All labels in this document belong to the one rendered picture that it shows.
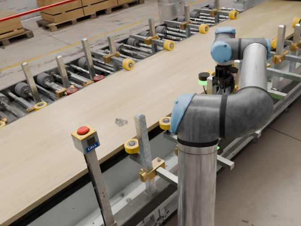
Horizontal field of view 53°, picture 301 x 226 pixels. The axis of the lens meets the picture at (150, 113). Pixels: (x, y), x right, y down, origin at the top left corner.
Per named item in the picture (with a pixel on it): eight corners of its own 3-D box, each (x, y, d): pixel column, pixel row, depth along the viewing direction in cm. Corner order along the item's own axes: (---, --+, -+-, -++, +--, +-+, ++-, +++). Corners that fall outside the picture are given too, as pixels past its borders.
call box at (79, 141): (101, 147, 113) (96, 129, 109) (85, 157, 109) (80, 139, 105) (90, 140, 117) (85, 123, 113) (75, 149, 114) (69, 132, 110)
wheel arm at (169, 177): (201, 197, 131) (201, 189, 129) (196, 202, 129) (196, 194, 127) (135, 156, 159) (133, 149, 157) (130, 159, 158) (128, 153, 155)
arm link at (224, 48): (238, 42, 122) (240, 32, 131) (208, 43, 125) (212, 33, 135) (237, 64, 126) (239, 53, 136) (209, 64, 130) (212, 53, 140)
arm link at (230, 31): (212, 31, 135) (216, 24, 142) (212, 58, 141) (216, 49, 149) (235, 31, 132) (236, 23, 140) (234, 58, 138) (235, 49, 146)
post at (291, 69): (293, 84, 236) (302, 23, 211) (291, 86, 234) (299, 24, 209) (288, 84, 239) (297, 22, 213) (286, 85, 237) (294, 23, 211)
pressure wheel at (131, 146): (142, 154, 161) (139, 136, 155) (143, 164, 154) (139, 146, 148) (127, 156, 161) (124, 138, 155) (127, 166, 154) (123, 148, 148)
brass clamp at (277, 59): (289, 58, 210) (290, 50, 208) (279, 64, 203) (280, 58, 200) (280, 56, 214) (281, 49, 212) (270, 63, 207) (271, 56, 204)
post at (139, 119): (156, 194, 152) (144, 113, 127) (152, 198, 150) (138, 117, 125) (152, 191, 154) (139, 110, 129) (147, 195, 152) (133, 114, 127)
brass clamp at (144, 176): (166, 169, 149) (165, 161, 146) (146, 184, 141) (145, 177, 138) (157, 163, 153) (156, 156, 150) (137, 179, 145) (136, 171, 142)
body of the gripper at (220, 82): (211, 87, 152) (211, 64, 146) (221, 80, 157) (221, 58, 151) (224, 91, 147) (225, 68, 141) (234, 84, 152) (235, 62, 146)
